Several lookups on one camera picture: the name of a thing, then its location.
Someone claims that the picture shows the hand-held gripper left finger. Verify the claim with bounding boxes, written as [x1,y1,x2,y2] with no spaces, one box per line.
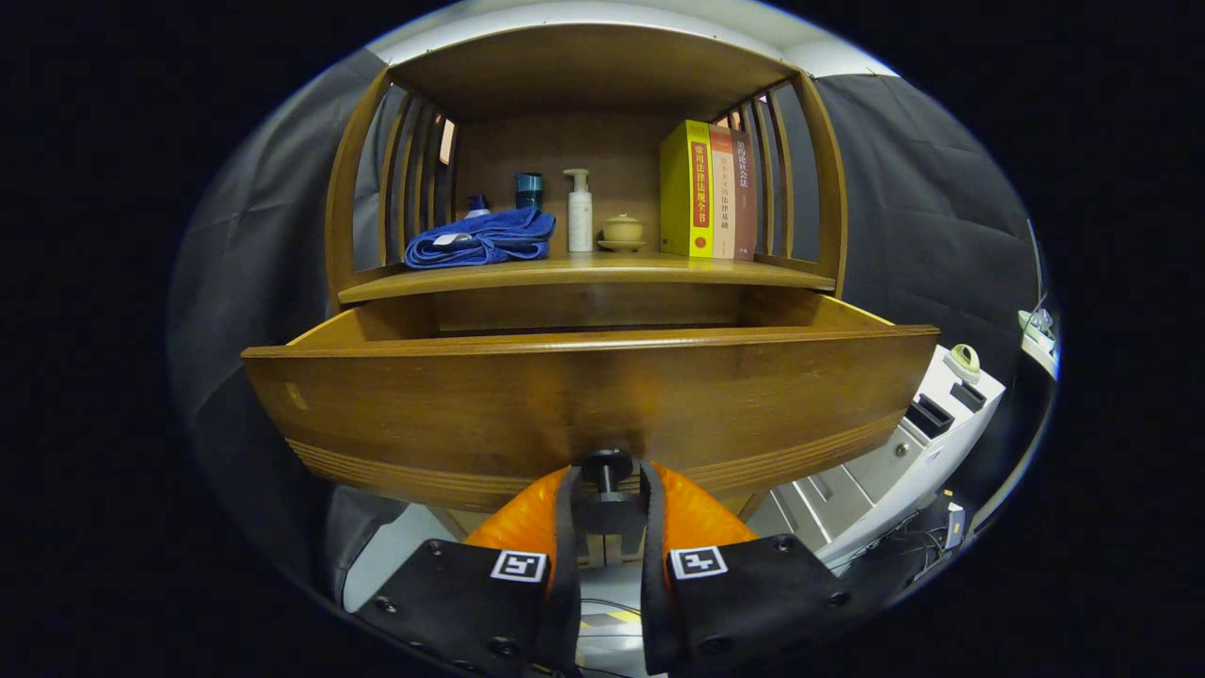
[356,463,585,678]

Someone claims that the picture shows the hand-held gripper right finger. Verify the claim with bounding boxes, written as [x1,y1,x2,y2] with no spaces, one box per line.
[640,461,881,678]

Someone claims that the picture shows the wooden drawer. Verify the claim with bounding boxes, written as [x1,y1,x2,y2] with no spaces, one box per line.
[241,285,942,568]

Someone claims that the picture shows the white drawer unit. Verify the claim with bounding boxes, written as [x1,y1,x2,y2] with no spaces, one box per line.
[744,344,1006,571]

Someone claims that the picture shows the wooden countertop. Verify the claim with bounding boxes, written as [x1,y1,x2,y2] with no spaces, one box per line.
[337,252,837,304]

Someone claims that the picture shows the wooden cabinet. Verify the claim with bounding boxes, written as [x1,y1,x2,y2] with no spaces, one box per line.
[325,24,848,538]

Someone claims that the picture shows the blue towel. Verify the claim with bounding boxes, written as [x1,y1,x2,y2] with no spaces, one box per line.
[405,207,557,270]

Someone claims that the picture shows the beige lidded bowl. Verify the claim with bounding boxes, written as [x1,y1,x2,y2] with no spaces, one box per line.
[598,214,649,253]

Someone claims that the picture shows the white pump bottle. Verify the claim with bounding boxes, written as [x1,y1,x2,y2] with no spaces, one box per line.
[563,169,594,253]

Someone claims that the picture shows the brown book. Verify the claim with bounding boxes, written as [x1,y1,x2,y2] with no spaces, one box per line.
[731,130,757,262]

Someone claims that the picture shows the white orange book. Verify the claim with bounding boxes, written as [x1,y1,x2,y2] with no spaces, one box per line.
[708,125,737,260]

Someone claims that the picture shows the yellow book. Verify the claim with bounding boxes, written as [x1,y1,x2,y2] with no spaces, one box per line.
[659,120,714,259]

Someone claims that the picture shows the white side table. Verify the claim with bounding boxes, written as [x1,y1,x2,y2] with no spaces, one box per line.
[1017,309,1060,378]

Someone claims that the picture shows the black cable bundle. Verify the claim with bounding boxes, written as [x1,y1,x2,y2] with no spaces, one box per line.
[861,508,952,571]

